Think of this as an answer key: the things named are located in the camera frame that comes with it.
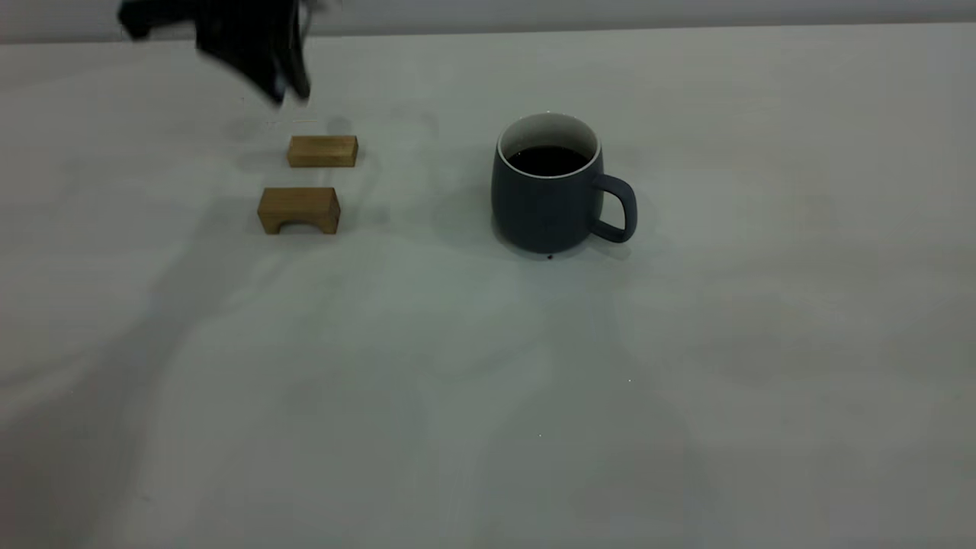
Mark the dark coffee liquid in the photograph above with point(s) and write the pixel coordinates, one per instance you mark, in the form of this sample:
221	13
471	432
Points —
547	160

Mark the dark grey ceramic mug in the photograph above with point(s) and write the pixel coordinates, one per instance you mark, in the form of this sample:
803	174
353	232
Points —
541	213

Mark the flat rectangular wooden block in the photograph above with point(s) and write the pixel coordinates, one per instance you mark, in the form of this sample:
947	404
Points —
324	151

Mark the arched wooden block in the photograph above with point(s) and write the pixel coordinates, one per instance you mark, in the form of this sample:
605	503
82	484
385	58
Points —
299	202

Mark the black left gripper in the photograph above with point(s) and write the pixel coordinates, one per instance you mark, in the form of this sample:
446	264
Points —
236	27

